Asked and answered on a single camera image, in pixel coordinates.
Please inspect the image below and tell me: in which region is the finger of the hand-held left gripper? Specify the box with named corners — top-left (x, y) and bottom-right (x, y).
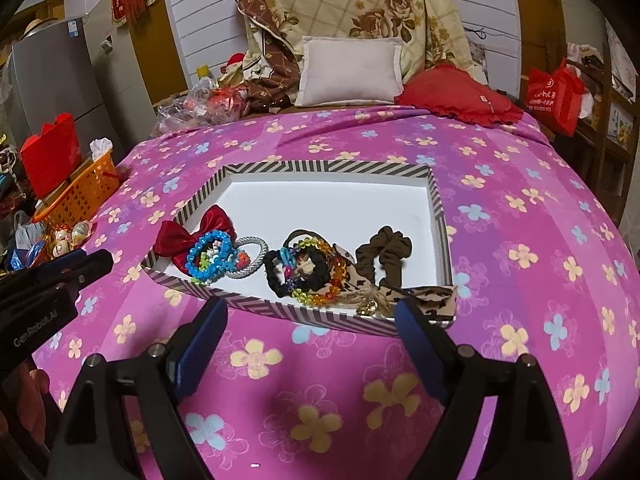
top-left (60, 250), bottom-right (115, 289)
top-left (44, 249), bottom-right (89, 269)

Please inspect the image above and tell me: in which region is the grey rope hair tie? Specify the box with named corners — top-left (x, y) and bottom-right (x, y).
top-left (227, 236), bottom-right (270, 281)

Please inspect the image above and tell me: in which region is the black scrunchie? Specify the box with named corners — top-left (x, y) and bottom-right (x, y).
top-left (263, 247), bottom-right (331, 296)

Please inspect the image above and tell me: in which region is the striped gift box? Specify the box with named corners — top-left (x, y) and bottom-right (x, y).
top-left (141, 159), bottom-right (458, 337)

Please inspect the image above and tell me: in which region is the blue plastic bag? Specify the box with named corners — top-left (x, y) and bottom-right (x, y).
top-left (7, 240), bottom-right (51, 271)

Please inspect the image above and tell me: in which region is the leopard print hair bow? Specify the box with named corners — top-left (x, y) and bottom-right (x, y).
top-left (325, 242), bottom-right (458, 323)

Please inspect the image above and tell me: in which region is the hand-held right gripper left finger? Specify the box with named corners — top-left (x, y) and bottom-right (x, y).
top-left (47, 296), bottom-right (230, 480)

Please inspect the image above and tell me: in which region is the blue bead bracelet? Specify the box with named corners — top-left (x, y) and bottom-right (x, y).
top-left (186, 230), bottom-right (236, 286)

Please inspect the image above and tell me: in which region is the orange plastic basket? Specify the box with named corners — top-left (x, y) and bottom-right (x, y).
top-left (32, 149), bottom-right (121, 223)

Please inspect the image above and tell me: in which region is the cream floral quilt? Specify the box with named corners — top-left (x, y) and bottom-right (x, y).
top-left (245, 0), bottom-right (488, 86)

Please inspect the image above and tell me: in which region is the wooden shelf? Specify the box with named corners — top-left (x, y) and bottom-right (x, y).
top-left (575, 45), bottom-right (640, 226)

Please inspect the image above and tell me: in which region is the grey refrigerator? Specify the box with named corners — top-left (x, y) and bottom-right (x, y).
top-left (7, 17), bottom-right (126, 161)

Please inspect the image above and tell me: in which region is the red ruffled pillow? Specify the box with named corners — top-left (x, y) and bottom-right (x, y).
top-left (394, 64), bottom-right (525, 126)

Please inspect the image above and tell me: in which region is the red plush toy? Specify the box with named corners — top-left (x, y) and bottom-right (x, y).
top-left (220, 52), bottom-right (248, 81)

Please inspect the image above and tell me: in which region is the clear plastic bag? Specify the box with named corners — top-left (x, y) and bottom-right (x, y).
top-left (150, 77), bottom-right (251, 136)

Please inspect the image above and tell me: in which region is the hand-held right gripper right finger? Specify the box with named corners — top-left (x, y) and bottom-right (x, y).
top-left (393, 298), bottom-right (576, 480)

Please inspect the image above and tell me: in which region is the person's left hand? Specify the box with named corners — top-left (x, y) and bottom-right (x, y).
top-left (0, 360), bottom-right (53, 441)

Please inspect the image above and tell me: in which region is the white pillow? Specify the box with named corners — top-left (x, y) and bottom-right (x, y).
top-left (294, 36), bottom-right (403, 107)

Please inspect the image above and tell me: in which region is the brown patterned quilt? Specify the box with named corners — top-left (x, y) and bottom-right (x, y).
top-left (207, 0), bottom-right (306, 111)

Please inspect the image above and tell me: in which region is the rainbow bead bracelet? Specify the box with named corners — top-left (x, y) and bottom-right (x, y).
top-left (287, 237), bottom-right (348, 308)

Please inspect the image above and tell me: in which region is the red gift bag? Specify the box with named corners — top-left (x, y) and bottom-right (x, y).
top-left (20, 114), bottom-right (83, 200)

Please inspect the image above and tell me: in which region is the pink floral bed sheet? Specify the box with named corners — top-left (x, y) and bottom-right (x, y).
top-left (30, 105), bottom-right (640, 480)

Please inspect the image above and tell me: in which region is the brown hair tie cartoon charm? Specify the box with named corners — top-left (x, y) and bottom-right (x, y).
top-left (285, 229), bottom-right (326, 251)

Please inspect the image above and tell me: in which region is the white tissue paper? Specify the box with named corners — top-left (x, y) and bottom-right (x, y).
top-left (89, 137), bottom-right (115, 161)

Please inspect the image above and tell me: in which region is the red satin hair bow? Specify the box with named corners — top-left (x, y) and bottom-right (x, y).
top-left (153, 205), bottom-right (237, 273)

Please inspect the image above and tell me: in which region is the brown scrunchie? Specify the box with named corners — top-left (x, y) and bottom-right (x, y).
top-left (355, 226), bottom-right (415, 291)

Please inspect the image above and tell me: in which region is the red shopping bag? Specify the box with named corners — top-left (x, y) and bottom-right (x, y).
top-left (524, 57), bottom-right (586, 137)

